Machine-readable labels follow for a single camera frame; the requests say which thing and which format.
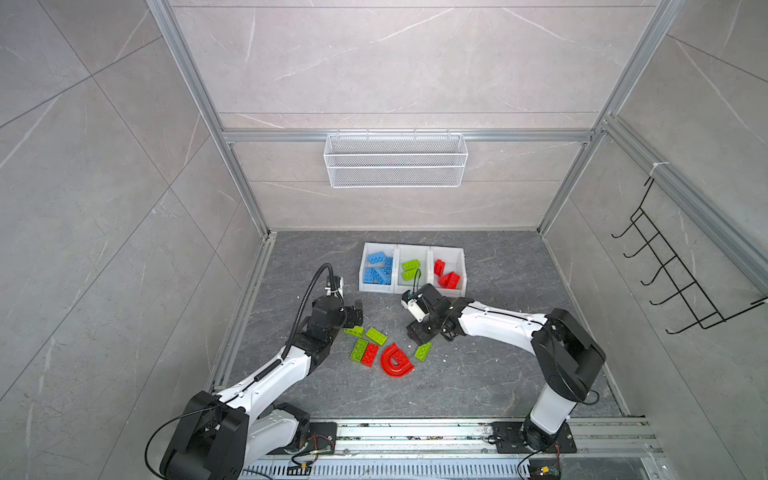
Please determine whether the red lego brick bottom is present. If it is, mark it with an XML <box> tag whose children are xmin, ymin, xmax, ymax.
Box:
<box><xmin>446</xmin><ymin>272</ymin><xmax>461</xmax><ymax>289</ymax></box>

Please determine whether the red lego brick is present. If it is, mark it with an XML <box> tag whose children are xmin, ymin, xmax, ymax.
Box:
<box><xmin>360</xmin><ymin>343</ymin><xmax>379</xmax><ymax>368</ymax></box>
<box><xmin>433</xmin><ymin>260</ymin><xmax>446</xmax><ymax>277</ymax></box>
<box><xmin>438</xmin><ymin>272</ymin><xmax>454</xmax><ymax>288</ymax></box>
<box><xmin>446</xmin><ymin>272</ymin><xmax>461</xmax><ymax>289</ymax></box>

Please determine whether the green lego brick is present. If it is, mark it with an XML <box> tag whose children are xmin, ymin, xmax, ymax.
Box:
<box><xmin>365</xmin><ymin>327</ymin><xmax>388</xmax><ymax>346</ymax></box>
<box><xmin>350</xmin><ymin>338</ymin><xmax>369</xmax><ymax>363</ymax></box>
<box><xmin>344</xmin><ymin>326</ymin><xmax>364</xmax><ymax>338</ymax></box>
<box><xmin>401</xmin><ymin>259</ymin><xmax>420</xmax><ymax>271</ymax></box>
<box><xmin>402</xmin><ymin>269</ymin><xmax>421</xmax><ymax>281</ymax></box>

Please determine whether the green lego brick underside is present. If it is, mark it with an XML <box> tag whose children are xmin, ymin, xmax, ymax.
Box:
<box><xmin>414</xmin><ymin>342</ymin><xmax>432</xmax><ymax>362</ymax></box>

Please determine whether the blue lego brick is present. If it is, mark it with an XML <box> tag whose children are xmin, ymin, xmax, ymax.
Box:
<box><xmin>371</xmin><ymin>267</ymin><xmax>391</xmax><ymax>285</ymax></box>
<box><xmin>363</xmin><ymin>268</ymin><xmax>378</xmax><ymax>284</ymax></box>
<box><xmin>382</xmin><ymin>257</ymin><xmax>394</xmax><ymax>285</ymax></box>
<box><xmin>367</xmin><ymin>252</ymin><xmax>388</xmax><ymax>265</ymax></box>

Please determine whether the white three-compartment bin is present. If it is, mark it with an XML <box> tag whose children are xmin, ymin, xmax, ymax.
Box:
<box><xmin>358</xmin><ymin>243</ymin><xmax>468</xmax><ymax>298</ymax></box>

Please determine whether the red arch lego piece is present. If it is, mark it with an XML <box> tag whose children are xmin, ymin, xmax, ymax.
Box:
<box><xmin>380</xmin><ymin>344</ymin><xmax>414</xmax><ymax>378</ymax></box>

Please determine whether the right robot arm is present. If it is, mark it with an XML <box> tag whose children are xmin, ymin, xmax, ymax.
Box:
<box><xmin>401</xmin><ymin>284</ymin><xmax>606</xmax><ymax>451</ymax></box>

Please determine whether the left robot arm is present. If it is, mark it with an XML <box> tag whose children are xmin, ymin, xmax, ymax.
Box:
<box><xmin>150</xmin><ymin>294</ymin><xmax>364</xmax><ymax>479</ymax></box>

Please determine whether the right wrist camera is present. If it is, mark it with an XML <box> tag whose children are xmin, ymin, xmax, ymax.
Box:
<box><xmin>401</xmin><ymin>290</ymin><xmax>429</xmax><ymax>322</ymax></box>

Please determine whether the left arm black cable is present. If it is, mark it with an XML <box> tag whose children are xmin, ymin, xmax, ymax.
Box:
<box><xmin>281</xmin><ymin>262</ymin><xmax>335</xmax><ymax>361</ymax></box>

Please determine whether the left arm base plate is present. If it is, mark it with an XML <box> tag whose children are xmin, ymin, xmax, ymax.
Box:
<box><xmin>277</xmin><ymin>421</ymin><xmax>338</xmax><ymax>455</ymax></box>

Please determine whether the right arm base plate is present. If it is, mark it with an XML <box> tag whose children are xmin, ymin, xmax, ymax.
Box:
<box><xmin>487</xmin><ymin>420</ymin><xmax>577</xmax><ymax>454</ymax></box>

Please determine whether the metal front rail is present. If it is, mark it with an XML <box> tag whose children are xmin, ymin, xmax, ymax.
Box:
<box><xmin>237</xmin><ymin>418</ymin><xmax>676</xmax><ymax>479</ymax></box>

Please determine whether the white wire mesh basket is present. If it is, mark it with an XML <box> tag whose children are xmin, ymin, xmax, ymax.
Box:
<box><xmin>323</xmin><ymin>132</ymin><xmax>469</xmax><ymax>189</ymax></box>

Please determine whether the black wire hook rack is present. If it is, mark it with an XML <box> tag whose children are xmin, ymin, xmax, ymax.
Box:
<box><xmin>611</xmin><ymin>177</ymin><xmax>767</xmax><ymax>336</ymax></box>

